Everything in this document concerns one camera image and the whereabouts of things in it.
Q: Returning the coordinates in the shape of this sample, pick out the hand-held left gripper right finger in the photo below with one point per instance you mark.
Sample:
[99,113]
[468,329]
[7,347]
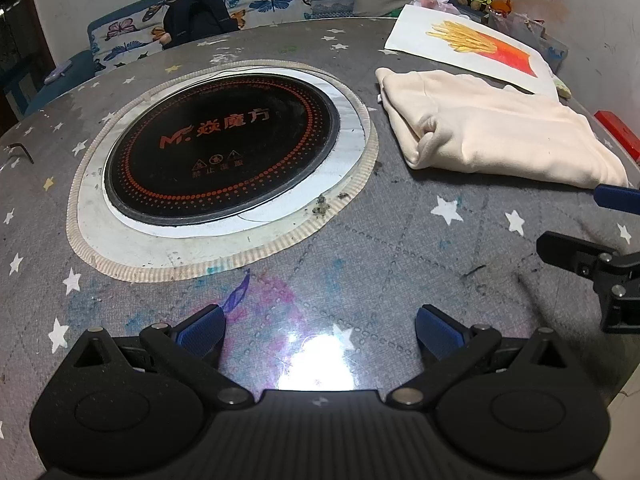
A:
[436,332]

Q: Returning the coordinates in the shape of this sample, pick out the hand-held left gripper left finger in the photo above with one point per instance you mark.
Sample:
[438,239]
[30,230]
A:
[205,332]

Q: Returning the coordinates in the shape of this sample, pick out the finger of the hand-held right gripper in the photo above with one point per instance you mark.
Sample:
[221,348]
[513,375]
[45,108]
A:
[575,255]
[617,197]

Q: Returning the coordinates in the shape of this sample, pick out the cream garment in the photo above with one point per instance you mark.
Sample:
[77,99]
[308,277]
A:
[500,130]

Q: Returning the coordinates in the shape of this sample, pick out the red box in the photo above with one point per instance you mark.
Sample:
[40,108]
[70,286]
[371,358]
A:
[622,132]

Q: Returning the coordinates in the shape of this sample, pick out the grey star-patterned tablecloth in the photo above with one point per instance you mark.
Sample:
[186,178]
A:
[400,240]

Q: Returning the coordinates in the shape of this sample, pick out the black round induction cooktop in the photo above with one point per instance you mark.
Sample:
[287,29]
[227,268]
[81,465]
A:
[220,160]

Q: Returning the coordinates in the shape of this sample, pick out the clear storage box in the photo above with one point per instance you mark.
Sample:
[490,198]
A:
[530,35]

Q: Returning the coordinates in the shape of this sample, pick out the orange toy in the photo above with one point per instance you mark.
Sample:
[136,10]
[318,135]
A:
[501,7]

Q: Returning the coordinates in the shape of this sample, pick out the black hex key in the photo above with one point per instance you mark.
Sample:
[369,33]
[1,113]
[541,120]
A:
[25,152]

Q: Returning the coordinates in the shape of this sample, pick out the french fries drawing paper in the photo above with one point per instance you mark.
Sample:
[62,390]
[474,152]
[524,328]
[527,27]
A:
[425,30]

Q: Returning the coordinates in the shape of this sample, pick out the blue sofa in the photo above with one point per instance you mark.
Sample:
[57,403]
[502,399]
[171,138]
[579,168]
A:
[65,85]

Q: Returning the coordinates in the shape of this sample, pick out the small purple item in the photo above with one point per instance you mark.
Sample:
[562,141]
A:
[57,72]

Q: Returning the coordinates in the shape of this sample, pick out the black backpack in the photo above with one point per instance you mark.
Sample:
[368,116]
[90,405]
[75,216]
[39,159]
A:
[195,20]

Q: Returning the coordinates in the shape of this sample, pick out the dark wooden door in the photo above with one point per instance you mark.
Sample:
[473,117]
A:
[20,35]

